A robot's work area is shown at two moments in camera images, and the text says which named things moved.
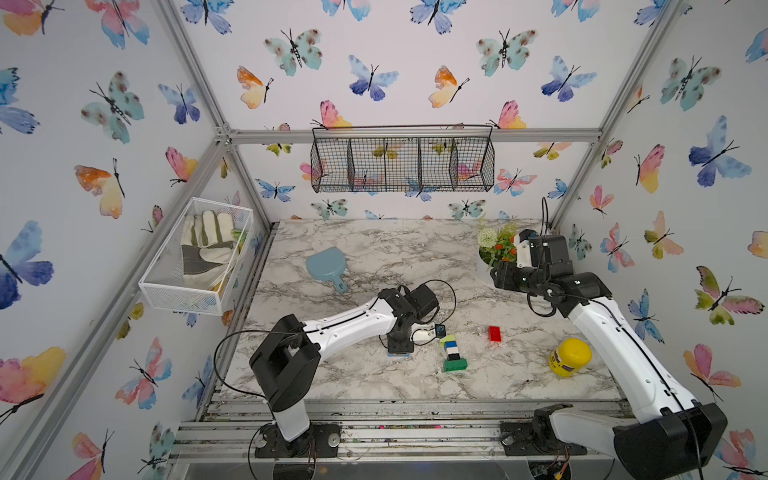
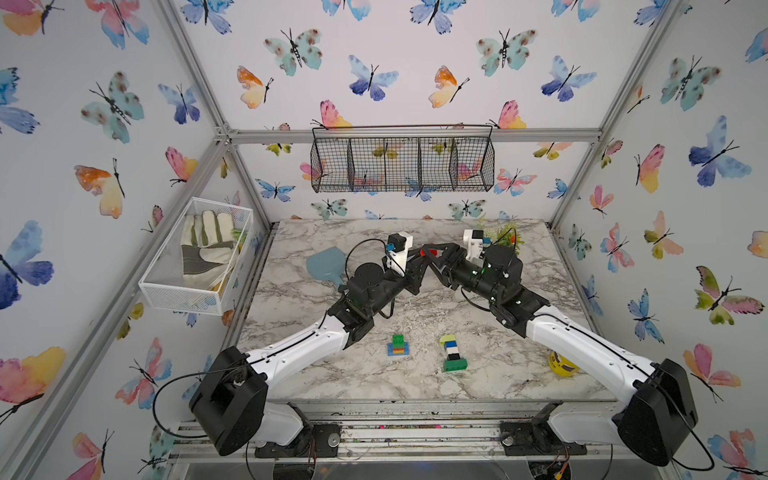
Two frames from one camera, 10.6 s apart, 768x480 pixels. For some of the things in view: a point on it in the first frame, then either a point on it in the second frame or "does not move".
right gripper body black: (517, 279) to (465, 274)
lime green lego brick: (449, 337) does not move
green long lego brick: (456, 365) does not move
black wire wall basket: (402, 160) does not move
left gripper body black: (402, 344) to (391, 286)
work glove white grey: (206, 243) does not move
